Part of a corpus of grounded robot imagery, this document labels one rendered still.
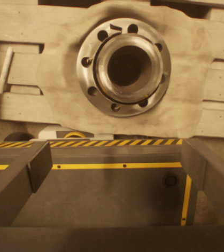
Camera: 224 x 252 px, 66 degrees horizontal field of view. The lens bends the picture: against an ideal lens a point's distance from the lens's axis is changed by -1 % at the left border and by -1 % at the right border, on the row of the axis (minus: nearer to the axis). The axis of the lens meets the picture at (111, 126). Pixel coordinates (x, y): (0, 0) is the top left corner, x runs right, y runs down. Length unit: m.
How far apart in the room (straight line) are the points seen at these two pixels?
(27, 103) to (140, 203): 0.46
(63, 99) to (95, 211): 0.34
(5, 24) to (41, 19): 0.11
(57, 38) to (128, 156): 0.37
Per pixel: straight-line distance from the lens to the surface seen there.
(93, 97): 0.51
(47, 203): 0.53
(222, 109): 0.69
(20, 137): 0.73
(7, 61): 0.63
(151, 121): 0.57
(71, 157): 0.44
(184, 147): 0.17
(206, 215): 1.08
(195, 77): 0.56
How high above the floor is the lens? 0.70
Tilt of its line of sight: 73 degrees down
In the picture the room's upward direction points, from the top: 177 degrees counter-clockwise
